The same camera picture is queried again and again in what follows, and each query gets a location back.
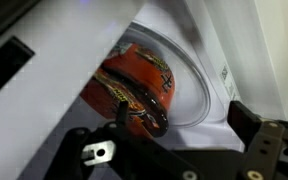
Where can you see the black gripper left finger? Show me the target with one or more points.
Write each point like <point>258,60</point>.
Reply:
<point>81,150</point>

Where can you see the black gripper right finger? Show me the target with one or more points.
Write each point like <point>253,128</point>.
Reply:
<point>266,144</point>

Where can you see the black microwave oven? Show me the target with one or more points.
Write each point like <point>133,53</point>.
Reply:
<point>50,49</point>

